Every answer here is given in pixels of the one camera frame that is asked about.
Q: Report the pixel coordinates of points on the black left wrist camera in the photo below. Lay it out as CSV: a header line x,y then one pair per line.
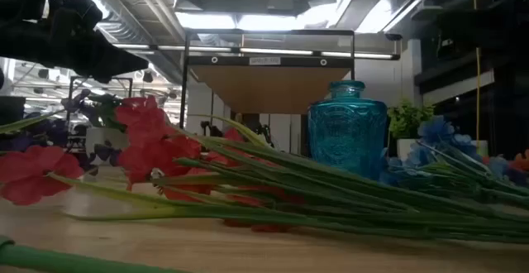
x,y
78,12

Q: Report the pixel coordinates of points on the long hanging linear light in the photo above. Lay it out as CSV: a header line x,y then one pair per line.
x,y
277,51

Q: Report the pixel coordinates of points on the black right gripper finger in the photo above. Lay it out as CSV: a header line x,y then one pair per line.
x,y
467,22

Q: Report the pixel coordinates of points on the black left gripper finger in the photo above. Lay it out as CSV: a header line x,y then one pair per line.
x,y
120,62

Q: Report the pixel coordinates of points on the thick green flower stem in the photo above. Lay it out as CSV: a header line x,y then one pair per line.
x,y
41,258

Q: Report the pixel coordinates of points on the blue embossed glass vase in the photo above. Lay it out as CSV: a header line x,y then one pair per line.
x,y
347,128

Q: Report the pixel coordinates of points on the large leafy plant white pot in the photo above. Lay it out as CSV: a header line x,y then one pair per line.
x,y
105,138

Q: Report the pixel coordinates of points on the black background robot arm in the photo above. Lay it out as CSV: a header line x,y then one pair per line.
x,y
213,129
264,134

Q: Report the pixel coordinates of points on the purple artificial flower bunch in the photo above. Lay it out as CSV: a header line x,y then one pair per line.
x,y
49,130

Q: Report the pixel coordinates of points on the small green plant white pot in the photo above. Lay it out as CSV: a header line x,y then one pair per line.
x,y
409,118

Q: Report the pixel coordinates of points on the dark computer monitor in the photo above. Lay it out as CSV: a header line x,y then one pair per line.
x,y
10,109

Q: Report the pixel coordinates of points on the black metal wood shelf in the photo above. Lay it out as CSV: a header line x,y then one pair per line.
x,y
268,87

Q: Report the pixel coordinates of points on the red artificial flower bunch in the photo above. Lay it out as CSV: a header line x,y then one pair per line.
x,y
153,140

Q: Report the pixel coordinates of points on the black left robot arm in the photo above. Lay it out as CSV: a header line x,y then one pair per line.
x,y
20,12

